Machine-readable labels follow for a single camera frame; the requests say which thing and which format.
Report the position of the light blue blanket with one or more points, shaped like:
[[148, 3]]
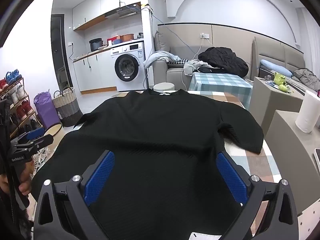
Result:
[[160, 56]]

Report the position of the blue pillow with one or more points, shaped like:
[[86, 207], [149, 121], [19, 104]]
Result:
[[275, 67]]

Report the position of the grey sofa cushion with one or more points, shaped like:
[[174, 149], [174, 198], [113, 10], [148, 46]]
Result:
[[161, 42]]

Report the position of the grey duvet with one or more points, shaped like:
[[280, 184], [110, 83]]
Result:
[[307, 76]]

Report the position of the white round stool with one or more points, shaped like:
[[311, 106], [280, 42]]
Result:
[[163, 86]]

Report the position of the brown pot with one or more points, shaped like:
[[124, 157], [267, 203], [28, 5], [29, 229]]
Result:
[[127, 38]]

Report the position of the black pot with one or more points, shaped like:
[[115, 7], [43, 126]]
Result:
[[96, 45]]

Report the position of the white kitchen base cabinets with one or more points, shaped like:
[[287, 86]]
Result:
[[95, 75]]

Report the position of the woven laundry basket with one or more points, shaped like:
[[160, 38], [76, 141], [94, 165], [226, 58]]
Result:
[[66, 107]]

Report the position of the shoe rack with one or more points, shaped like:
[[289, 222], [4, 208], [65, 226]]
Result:
[[26, 100]]

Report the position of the grey sofa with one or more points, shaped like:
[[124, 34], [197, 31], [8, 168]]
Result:
[[175, 76]]

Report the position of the beige low cabinet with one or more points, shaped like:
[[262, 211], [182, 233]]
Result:
[[287, 160], [270, 100]]

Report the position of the black jacket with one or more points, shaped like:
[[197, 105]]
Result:
[[222, 60]]

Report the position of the checked tablecloth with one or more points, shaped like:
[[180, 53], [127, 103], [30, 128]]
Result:
[[262, 165]]

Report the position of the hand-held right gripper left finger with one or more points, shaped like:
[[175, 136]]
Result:
[[100, 177]]

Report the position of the range hood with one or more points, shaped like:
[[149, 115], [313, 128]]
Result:
[[122, 12]]

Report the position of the white wall cabinets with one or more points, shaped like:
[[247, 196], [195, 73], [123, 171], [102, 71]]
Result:
[[110, 2]]

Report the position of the white curtain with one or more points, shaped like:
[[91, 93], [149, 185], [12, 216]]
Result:
[[310, 30]]

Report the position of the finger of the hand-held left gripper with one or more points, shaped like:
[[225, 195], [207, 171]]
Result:
[[35, 133], [37, 143]]

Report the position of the wall socket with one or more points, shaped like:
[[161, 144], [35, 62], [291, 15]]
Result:
[[205, 35]]

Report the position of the teal checked cloth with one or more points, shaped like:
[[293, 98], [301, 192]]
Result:
[[220, 82]]

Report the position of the beige trash bin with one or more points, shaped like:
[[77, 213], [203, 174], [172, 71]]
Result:
[[53, 130]]

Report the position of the white washing machine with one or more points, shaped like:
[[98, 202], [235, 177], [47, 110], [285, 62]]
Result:
[[132, 55]]

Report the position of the grey clothes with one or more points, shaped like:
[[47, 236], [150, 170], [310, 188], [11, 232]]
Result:
[[190, 67]]

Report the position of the houndstooth cushion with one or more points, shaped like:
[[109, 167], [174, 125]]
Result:
[[178, 62]]

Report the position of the yellow-green cloth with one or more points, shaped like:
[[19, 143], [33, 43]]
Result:
[[280, 78]]

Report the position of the grey upholstered bed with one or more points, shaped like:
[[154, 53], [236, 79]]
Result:
[[270, 52]]

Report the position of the group of assorted shoes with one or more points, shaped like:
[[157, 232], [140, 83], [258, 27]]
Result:
[[12, 76]]

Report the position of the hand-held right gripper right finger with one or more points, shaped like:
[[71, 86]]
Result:
[[230, 177]]

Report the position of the dark door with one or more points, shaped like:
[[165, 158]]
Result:
[[58, 42]]

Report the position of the white paper towel roll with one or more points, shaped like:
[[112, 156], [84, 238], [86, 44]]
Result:
[[307, 112]]

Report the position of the purple bag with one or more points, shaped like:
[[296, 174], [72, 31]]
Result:
[[45, 110]]

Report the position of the dark kettle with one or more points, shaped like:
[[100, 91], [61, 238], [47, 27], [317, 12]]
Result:
[[140, 35]]

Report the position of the person's left hand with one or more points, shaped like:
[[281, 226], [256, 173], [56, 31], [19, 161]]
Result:
[[25, 187]]

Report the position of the black knit sweater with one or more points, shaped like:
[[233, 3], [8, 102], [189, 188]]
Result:
[[155, 135]]

